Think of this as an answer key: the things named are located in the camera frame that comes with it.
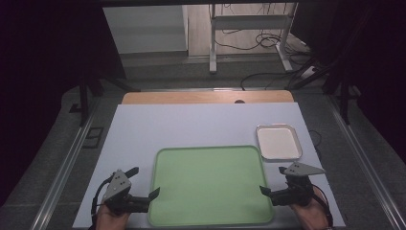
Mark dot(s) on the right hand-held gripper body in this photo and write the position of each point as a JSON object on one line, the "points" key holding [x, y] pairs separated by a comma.
{"points": [[297, 188]]}

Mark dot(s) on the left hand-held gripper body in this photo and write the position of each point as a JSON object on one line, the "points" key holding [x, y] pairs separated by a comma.
{"points": [[118, 187]]}

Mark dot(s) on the green plastic tray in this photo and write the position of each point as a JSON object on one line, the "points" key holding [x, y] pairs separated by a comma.
{"points": [[207, 185]]}

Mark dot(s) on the person's right hand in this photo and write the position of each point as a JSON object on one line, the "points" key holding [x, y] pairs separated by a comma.
{"points": [[310, 215]]}

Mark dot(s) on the person's left hand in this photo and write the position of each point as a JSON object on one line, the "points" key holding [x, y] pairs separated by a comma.
{"points": [[110, 219]]}

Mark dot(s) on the small white metal tray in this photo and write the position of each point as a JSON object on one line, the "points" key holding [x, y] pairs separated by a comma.
{"points": [[278, 143]]}

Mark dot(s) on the pale grey table mat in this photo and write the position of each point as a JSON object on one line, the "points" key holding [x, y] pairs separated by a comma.
{"points": [[191, 127]]}

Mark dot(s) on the dark table grommet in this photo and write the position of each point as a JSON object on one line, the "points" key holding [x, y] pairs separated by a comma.
{"points": [[239, 101]]}

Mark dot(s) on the black metal stand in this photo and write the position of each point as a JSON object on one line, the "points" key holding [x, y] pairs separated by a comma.
{"points": [[84, 102], [344, 102]]}

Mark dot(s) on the white power strip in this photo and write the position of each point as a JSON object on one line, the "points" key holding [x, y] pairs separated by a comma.
{"points": [[308, 72]]}

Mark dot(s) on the black floor bracket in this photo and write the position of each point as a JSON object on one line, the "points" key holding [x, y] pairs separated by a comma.
{"points": [[93, 137]]}

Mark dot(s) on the aluminium floor rail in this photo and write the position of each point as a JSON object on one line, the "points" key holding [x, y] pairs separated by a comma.
{"points": [[63, 175], [367, 166]]}

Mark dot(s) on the white metal desk frame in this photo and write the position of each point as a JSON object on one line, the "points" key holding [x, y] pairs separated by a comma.
{"points": [[213, 48]]}

